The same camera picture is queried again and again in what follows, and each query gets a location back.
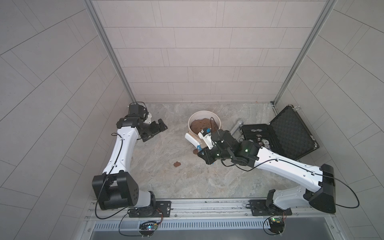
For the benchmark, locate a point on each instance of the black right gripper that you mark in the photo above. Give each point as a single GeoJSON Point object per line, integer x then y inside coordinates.
{"type": "Point", "coordinates": [208, 159]}

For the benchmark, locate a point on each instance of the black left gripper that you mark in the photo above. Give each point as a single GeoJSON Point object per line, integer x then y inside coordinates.
{"type": "Point", "coordinates": [154, 129]}

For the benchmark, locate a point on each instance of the blue white scrub brush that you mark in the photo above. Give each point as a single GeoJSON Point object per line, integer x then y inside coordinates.
{"type": "Point", "coordinates": [194, 141]}

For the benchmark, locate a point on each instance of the cream ceramic pot with soil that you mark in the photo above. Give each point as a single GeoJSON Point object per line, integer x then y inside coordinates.
{"type": "Point", "coordinates": [201, 120]}

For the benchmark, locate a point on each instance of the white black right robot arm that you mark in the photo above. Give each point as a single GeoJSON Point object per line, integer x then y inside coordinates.
{"type": "Point", "coordinates": [316, 185]}

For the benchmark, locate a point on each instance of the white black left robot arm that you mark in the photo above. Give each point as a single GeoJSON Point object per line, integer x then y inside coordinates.
{"type": "Point", "coordinates": [115, 187]}

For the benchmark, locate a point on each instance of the grey metal cylinder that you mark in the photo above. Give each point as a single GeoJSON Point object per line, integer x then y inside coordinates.
{"type": "Point", "coordinates": [236, 127]}

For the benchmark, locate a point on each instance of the open black foam-lined case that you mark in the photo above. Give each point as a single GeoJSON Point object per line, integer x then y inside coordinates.
{"type": "Point", "coordinates": [286, 135]}

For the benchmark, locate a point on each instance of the right green circuit board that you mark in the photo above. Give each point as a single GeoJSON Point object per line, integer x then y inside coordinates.
{"type": "Point", "coordinates": [277, 225]}

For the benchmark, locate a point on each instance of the green circuit board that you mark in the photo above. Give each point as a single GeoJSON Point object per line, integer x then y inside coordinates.
{"type": "Point", "coordinates": [277, 225]}
{"type": "Point", "coordinates": [148, 228]}

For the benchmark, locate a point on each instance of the left green circuit board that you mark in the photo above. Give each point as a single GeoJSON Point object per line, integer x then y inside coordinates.
{"type": "Point", "coordinates": [148, 228]}

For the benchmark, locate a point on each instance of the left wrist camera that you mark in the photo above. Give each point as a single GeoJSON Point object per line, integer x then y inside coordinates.
{"type": "Point", "coordinates": [149, 119]}

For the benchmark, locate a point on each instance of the aluminium rail frame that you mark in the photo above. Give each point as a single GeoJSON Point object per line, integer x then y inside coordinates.
{"type": "Point", "coordinates": [183, 209]}

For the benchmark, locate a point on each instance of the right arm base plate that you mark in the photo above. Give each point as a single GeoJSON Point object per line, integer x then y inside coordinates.
{"type": "Point", "coordinates": [260, 208]}

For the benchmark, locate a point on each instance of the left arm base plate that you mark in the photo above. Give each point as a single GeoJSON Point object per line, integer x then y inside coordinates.
{"type": "Point", "coordinates": [160, 209]}

